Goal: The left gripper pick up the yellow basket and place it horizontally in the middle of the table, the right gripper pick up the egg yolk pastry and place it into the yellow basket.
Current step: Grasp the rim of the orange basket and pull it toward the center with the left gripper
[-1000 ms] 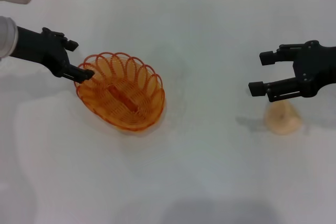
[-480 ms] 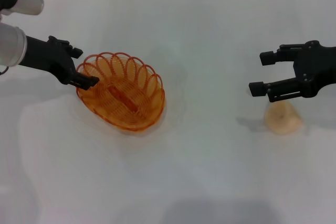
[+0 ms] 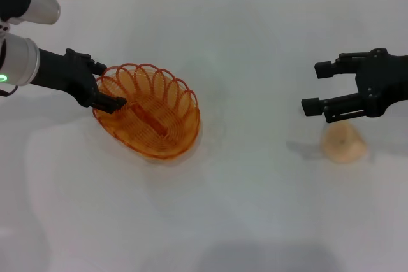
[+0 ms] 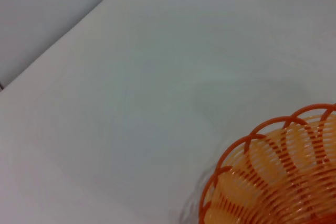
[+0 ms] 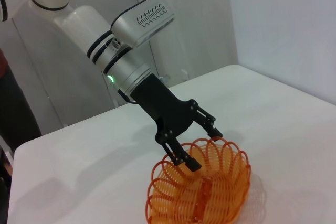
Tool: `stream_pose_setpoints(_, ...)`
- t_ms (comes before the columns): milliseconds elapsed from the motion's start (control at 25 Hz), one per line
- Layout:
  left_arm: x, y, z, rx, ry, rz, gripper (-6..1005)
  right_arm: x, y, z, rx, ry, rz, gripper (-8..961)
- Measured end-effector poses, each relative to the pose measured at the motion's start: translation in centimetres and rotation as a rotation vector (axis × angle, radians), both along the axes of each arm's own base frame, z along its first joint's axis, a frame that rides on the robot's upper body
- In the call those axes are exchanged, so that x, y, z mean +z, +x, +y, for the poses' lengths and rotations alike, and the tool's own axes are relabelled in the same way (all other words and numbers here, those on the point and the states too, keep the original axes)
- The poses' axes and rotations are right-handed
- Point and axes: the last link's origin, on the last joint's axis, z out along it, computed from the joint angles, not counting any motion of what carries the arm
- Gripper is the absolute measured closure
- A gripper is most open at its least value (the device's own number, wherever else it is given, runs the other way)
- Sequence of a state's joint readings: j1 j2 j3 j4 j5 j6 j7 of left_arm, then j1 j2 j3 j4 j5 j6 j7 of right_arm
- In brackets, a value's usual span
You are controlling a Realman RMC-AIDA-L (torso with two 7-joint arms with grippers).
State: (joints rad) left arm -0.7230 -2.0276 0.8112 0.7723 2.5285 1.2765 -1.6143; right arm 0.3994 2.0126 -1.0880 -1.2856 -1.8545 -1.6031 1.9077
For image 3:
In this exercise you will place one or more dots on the beige bread bun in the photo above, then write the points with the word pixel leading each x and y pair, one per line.
pixel 344 144

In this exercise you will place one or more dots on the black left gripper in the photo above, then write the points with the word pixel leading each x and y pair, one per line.
pixel 70 74

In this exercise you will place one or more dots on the orange woven plastic basket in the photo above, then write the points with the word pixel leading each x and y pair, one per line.
pixel 153 122

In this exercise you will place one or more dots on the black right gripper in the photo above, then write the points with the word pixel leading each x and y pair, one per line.
pixel 382 81

